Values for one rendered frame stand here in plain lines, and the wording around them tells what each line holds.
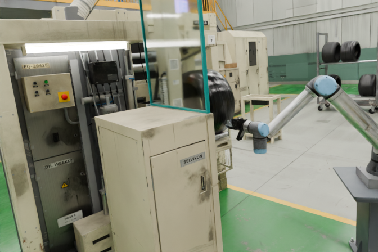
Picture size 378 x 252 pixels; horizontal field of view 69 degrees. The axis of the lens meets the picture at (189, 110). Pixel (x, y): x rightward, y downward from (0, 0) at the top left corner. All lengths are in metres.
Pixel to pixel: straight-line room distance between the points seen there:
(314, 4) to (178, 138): 12.83
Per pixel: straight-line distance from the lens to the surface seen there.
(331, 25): 13.51
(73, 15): 2.07
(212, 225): 1.54
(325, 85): 1.88
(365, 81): 7.35
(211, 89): 2.05
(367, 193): 2.17
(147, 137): 1.16
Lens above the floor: 1.53
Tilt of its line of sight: 10 degrees down
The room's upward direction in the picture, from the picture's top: 5 degrees counter-clockwise
